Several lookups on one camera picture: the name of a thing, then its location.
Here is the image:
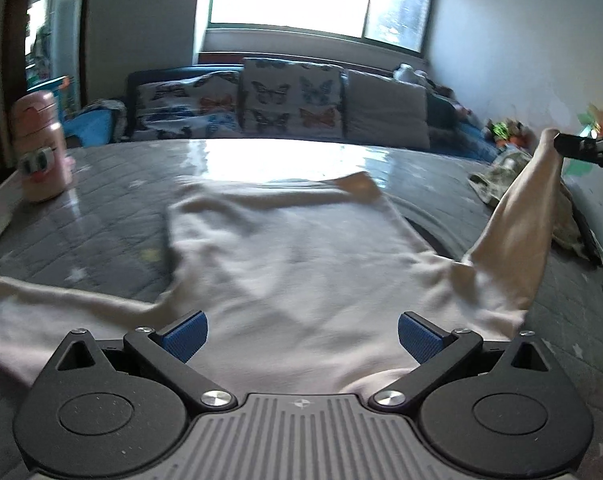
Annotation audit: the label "cream long-sleeved sweater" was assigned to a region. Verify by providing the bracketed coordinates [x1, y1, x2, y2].
[0, 127, 565, 397]

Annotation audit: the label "white plush toy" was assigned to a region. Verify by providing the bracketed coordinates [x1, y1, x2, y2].
[393, 63, 435, 86]

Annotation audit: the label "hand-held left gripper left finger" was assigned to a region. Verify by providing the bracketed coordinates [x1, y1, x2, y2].
[55, 309, 236, 411]

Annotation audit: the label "hanging clothes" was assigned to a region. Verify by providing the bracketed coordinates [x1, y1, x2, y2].
[33, 24, 52, 69]

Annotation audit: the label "round black inset hotplate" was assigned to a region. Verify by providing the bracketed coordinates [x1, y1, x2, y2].
[403, 199, 468, 264]

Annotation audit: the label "pinwheel flower wall decoration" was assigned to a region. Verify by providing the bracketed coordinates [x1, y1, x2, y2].
[563, 103, 603, 179]

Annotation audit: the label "wide butterfly print pillow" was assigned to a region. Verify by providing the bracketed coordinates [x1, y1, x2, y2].
[133, 70, 242, 142]

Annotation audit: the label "plain grey pillow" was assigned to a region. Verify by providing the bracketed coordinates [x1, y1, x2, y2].
[344, 69, 431, 150]

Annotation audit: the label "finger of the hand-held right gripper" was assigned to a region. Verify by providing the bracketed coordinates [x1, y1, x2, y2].
[561, 150, 603, 177]
[553, 132, 603, 155]

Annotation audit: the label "green camouflage hat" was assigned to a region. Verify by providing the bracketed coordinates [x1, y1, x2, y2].
[468, 152, 603, 269]

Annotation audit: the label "colourful plush toy bunch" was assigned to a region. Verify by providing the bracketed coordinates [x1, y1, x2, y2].
[482, 118, 530, 147]

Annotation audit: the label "grey crumpled cloth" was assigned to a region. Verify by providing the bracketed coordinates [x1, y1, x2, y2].
[83, 99, 127, 117]

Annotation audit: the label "pink cartoon-eyed water bottle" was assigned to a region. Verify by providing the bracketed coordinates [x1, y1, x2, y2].
[10, 90, 75, 205]

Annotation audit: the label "square butterfly print pillow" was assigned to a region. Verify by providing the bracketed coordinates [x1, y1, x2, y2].
[240, 57, 346, 141]

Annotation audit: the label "dark wooden door frame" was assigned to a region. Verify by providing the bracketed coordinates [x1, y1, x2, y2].
[3, 0, 95, 169]

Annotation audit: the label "dark blue sofa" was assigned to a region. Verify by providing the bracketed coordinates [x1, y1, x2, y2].
[63, 62, 503, 164]

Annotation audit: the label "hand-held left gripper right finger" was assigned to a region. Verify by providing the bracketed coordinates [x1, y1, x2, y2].
[367, 311, 552, 411]

